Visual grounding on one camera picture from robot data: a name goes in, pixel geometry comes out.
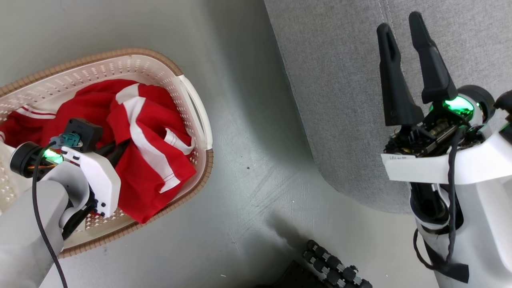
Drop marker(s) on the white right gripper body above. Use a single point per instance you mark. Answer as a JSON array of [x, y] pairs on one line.
[[424, 168]]

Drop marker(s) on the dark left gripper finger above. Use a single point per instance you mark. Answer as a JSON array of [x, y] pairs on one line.
[[118, 146], [116, 159]]

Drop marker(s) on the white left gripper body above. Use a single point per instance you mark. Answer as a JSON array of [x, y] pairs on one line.
[[102, 180]]

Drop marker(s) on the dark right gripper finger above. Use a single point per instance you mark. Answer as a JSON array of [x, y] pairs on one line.
[[396, 96], [434, 76]]

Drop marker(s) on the red garment wide white stripes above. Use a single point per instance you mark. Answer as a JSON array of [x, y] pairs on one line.
[[152, 168]]

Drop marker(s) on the grey and white left robot arm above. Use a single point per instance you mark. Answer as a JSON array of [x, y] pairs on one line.
[[24, 240]]

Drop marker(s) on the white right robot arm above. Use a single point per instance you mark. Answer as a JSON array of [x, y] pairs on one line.
[[488, 224]]

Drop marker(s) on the cream laundry basket brown rim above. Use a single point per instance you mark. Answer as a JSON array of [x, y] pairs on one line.
[[192, 104]]

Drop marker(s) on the grey fabric sofa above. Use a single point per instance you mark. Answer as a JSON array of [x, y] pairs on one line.
[[340, 100]]

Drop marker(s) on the black roller omni wheel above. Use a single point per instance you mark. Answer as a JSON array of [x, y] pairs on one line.
[[336, 268]]

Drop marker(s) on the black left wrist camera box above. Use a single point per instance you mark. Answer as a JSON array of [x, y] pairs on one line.
[[86, 131]]

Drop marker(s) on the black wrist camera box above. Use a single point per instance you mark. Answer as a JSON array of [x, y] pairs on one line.
[[506, 102], [86, 131]]

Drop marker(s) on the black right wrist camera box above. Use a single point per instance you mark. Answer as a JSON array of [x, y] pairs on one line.
[[506, 102]]

